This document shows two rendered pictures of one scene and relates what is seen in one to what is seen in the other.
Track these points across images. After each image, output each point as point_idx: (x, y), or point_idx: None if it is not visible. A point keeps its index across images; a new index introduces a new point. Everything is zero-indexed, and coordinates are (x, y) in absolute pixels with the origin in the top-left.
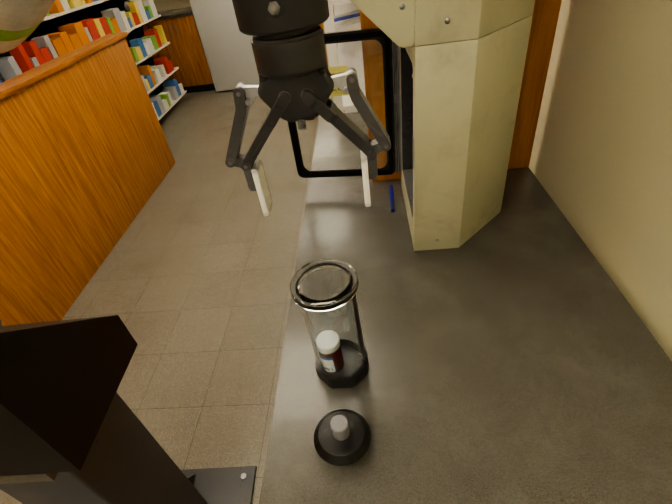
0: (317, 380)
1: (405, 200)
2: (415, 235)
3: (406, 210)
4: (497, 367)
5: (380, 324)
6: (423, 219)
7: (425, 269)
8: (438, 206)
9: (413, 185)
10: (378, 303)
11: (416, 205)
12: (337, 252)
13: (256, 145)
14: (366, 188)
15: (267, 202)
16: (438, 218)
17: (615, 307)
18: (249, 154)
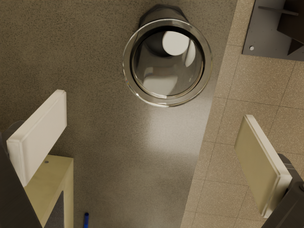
0: (191, 20)
1: (70, 223)
2: (65, 170)
3: (73, 211)
4: (17, 0)
5: (120, 74)
6: (50, 182)
7: (66, 132)
8: (27, 191)
9: (45, 220)
10: (118, 100)
11: (50, 197)
12: (150, 174)
13: (287, 226)
14: (45, 105)
15: (246, 135)
16: (34, 180)
17: None
18: (302, 210)
